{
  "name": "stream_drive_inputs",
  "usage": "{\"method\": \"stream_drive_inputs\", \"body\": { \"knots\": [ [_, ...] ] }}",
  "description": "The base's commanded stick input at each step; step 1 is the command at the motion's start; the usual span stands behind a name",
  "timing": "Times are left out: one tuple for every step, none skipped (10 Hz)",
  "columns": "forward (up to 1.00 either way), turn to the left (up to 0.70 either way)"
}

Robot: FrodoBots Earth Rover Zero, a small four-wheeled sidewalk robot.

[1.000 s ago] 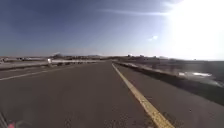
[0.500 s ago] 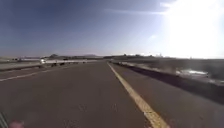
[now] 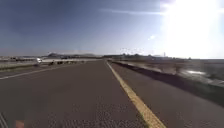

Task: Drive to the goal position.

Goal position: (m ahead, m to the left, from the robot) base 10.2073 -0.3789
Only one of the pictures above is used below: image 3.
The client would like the low concrete barrier wall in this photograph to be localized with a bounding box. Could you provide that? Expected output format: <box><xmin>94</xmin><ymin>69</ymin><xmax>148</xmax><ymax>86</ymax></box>
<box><xmin>108</xmin><ymin>59</ymin><xmax>224</xmax><ymax>108</ymax></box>

